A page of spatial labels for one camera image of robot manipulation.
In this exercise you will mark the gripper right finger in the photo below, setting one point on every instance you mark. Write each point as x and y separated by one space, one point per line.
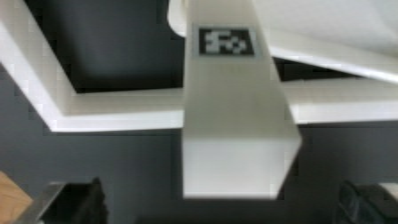
367 204

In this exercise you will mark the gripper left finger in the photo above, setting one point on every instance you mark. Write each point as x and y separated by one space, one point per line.
70 204

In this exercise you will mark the white leg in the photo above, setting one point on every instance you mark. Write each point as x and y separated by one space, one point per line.
241 135

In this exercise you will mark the white desk top tray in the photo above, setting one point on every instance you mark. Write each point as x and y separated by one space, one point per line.
331 33

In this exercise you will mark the white front fence bar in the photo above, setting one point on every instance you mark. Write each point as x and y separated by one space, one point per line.
328 101

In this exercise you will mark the white left fence piece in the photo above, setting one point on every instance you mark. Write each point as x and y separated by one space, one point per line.
33 65

